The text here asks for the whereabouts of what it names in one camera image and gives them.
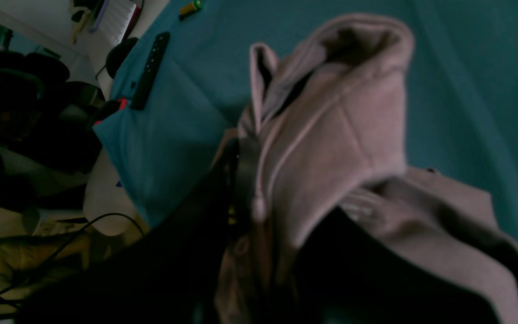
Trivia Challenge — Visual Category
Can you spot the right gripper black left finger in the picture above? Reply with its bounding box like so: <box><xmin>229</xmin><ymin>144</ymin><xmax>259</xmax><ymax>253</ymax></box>
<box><xmin>16</xmin><ymin>138</ymin><xmax>258</xmax><ymax>324</ymax></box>

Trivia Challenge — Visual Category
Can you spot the pink T-shirt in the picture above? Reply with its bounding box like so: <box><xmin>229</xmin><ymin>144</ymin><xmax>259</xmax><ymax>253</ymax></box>
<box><xmin>214</xmin><ymin>14</ymin><xmax>518</xmax><ymax>324</ymax></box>

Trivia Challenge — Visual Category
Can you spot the orange black clamp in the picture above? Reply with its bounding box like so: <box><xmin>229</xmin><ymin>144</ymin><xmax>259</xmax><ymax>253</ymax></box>
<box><xmin>88</xmin><ymin>98</ymin><xmax>128</xmax><ymax>129</ymax></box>

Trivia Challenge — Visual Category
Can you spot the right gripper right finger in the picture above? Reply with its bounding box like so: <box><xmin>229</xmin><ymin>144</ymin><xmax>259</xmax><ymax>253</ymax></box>
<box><xmin>293</xmin><ymin>208</ymin><xmax>498</xmax><ymax>324</ymax></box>

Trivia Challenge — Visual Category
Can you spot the black remote control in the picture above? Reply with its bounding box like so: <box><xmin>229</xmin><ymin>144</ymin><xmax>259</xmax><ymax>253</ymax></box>
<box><xmin>130</xmin><ymin>31</ymin><xmax>171</xmax><ymax>111</ymax></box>

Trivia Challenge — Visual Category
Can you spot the blue table cloth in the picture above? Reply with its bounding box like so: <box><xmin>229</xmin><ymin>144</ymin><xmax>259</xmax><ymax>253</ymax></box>
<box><xmin>95</xmin><ymin>0</ymin><xmax>518</xmax><ymax>240</ymax></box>

